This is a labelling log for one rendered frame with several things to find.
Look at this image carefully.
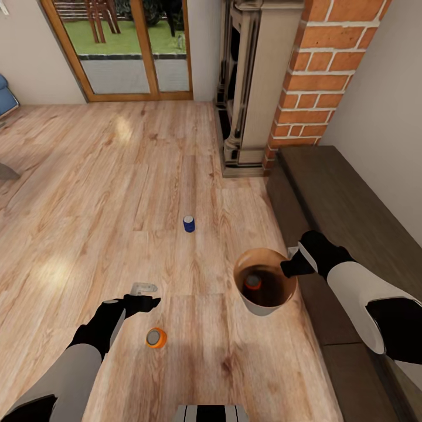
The trash can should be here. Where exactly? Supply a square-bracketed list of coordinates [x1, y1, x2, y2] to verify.
[233, 248, 298, 317]

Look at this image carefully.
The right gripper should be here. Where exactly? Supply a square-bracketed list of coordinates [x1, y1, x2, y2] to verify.
[280, 256, 315, 277]

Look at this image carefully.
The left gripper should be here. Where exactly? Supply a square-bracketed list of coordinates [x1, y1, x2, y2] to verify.
[123, 294, 161, 316]

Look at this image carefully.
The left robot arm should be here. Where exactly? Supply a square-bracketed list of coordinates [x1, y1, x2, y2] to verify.
[0, 282, 161, 422]

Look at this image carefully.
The can of soda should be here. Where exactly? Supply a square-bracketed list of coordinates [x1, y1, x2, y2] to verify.
[146, 328, 167, 349]
[183, 215, 195, 233]
[244, 274, 262, 302]

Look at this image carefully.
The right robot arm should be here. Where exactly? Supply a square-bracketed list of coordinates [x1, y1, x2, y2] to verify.
[280, 231, 422, 391]

